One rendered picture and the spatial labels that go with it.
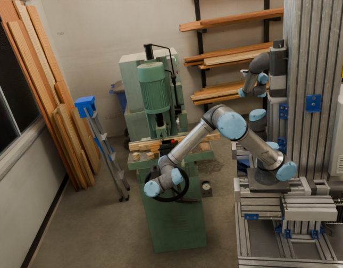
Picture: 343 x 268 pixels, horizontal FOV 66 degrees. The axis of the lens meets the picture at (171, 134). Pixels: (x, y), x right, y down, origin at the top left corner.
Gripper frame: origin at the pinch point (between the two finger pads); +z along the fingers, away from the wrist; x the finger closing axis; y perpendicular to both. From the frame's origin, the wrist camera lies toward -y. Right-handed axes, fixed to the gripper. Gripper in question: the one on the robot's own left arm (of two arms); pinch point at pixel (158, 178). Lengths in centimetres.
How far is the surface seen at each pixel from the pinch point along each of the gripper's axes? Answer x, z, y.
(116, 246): -54, 76, 58
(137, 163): -14.7, 21.1, -11.2
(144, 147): -10.3, 32.5, -22.5
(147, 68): 4, -3, -68
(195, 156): 25.6, 22.2, -9.6
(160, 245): -14, 62, 58
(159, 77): 11, 2, -63
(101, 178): -91, 173, 0
